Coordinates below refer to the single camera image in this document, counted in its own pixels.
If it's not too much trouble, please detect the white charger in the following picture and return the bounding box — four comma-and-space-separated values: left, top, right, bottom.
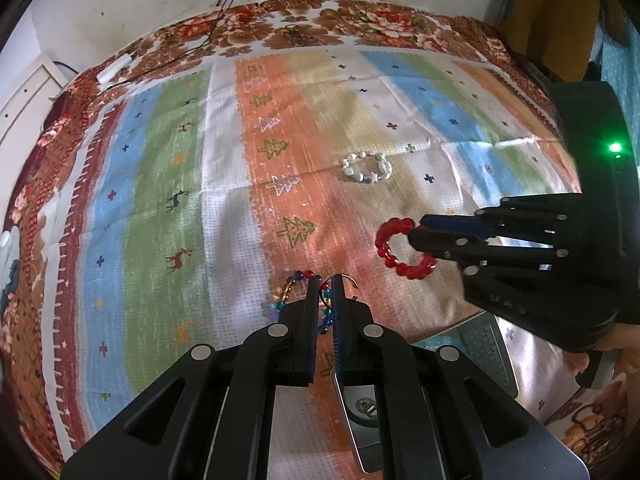
97, 54, 136, 86

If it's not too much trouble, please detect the embossed metal tin box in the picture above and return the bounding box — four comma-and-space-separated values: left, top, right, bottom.
330, 317, 521, 474

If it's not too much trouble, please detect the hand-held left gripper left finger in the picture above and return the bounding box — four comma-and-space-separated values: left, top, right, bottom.
60, 276, 323, 480

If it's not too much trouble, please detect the floral brown blanket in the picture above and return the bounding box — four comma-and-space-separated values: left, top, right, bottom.
0, 0, 640, 480

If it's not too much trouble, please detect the teal patterned cloth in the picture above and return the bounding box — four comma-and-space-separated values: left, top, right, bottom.
599, 30, 640, 132

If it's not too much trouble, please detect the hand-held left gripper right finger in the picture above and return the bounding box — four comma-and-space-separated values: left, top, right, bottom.
331, 274, 591, 480

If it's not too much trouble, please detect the person's right hand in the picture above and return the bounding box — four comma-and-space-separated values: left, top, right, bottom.
597, 321, 640, 377

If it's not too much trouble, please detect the dark red bead bracelet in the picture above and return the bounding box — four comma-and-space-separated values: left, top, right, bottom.
375, 216, 437, 280

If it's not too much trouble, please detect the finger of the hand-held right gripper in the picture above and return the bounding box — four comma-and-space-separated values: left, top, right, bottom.
407, 228, 619, 352
419, 194, 584, 248

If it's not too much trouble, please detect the grey crumpled clothing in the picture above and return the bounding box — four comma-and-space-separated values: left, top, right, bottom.
0, 225, 24, 302

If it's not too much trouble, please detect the multicolour glass bead bracelet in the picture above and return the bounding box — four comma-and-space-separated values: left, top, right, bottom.
262, 270, 362, 337

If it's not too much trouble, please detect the white bead bracelet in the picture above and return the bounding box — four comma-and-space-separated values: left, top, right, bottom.
341, 150, 392, 185

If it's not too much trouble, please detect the striped colourful cloth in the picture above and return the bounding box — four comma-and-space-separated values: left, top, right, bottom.
47, 50, 584, 480

